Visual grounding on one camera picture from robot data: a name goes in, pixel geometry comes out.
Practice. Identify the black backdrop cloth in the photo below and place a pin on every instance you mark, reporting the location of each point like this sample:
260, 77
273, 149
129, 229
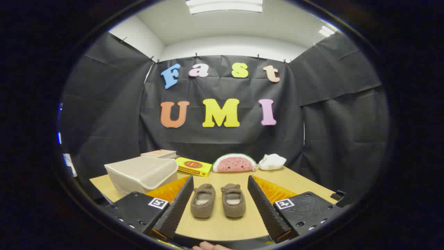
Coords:
225, 139

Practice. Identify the black table edge bracket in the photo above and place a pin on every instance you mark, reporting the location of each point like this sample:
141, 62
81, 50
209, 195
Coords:
338, 194

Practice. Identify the large ceiling light panel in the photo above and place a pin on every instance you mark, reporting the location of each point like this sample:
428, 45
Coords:
225, 5

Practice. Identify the white plush toy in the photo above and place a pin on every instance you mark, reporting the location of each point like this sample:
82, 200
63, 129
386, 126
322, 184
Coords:
272, 162

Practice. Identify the watermelon slice plush toy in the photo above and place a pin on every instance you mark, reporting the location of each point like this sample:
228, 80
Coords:
234, 164

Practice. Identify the yellow book with red circle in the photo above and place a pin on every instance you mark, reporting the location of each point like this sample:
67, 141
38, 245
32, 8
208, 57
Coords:
192, 166

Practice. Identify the brown fuzzy shoe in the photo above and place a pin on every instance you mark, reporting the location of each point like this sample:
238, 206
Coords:
203, 205
233, 205

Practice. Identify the beige paperback book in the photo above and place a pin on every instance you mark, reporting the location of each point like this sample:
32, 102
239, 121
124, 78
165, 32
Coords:
159, 153

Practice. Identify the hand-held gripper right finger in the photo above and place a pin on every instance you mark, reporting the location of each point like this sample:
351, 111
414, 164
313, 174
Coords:
265, 211

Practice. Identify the small ceiling light panel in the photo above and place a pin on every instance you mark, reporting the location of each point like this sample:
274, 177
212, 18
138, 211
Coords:
326, 31

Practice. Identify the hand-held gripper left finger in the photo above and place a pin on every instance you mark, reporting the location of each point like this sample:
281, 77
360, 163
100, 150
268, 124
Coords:
175, 211

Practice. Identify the cream fabric storage box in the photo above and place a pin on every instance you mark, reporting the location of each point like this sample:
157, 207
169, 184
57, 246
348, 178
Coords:
142, 172

